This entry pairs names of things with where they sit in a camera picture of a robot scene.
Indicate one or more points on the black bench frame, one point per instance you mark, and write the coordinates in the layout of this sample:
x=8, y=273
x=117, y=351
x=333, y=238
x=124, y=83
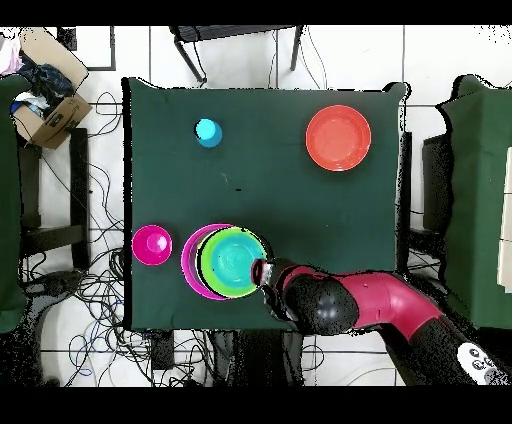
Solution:
x=78, y=180

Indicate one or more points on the blue bowl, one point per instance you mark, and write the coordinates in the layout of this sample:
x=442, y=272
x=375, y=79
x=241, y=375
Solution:
x=232, y=260

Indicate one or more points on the small crimson bowl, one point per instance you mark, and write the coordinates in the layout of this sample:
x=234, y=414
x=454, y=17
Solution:
x=152, y=244

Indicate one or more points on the dark green tablecloth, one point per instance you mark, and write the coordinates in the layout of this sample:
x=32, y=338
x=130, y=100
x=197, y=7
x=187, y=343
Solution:
x=320, y=220

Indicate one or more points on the black cabinet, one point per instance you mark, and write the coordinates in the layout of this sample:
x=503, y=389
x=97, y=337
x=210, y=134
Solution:
x=436, y=180

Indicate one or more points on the green bowl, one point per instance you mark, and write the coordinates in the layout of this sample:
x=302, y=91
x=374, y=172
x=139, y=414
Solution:
x=204, y=264

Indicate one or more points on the green-covered side table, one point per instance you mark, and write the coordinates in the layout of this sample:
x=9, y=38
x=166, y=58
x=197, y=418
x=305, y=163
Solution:
x=10, y=200
x=480, y=160

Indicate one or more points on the black caster leg with knob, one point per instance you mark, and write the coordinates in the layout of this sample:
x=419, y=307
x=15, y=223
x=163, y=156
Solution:
x=56, y=282

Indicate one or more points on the large pink bowl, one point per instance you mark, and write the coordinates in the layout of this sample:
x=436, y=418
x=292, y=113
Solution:
x=188, y=268

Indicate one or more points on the black metal chair frame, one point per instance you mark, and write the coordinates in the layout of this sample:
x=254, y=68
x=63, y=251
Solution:
x=224, y=32

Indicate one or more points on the cardboard box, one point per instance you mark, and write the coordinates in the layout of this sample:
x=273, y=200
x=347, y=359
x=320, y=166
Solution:
x=56, y=120

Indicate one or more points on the orange bowl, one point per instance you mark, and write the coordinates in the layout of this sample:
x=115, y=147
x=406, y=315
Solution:
x=338, y=138

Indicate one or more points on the light blue cup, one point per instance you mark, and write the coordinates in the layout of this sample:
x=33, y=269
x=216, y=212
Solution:
x=208, y=132

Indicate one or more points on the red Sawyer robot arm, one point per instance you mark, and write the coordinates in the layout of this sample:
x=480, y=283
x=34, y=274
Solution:
x=380, y=300

